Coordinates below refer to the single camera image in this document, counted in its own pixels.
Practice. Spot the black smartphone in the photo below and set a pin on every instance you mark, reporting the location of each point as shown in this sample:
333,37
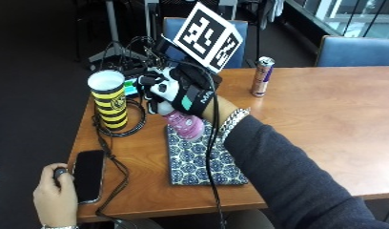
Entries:
88,176

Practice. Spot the white cube with black markers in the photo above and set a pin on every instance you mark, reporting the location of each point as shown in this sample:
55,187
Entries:
205,33

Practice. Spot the grey tripod stand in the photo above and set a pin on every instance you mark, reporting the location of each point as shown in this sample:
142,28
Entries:
113,41

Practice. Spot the blue upholstered chair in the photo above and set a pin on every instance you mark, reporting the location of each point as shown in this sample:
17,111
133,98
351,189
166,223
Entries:
241,38
357,52

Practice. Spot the small device with green screen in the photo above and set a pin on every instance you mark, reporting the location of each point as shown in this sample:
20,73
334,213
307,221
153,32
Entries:
131,87

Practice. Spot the slim metal drink can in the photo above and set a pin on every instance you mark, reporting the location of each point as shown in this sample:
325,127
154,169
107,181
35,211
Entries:
262,78

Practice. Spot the pink plastic bottle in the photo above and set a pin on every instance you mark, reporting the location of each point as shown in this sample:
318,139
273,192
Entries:
186,125

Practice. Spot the yellow black striped paper cup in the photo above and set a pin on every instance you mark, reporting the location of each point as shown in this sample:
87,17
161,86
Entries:
111,101

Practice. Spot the blue patterned notebook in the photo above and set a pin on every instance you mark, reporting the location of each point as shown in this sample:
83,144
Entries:
194,162

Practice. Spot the silver wrist band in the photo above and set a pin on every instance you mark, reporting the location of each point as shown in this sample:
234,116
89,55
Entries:
59,227

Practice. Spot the small black clicker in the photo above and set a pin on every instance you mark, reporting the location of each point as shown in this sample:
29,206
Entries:
59,173

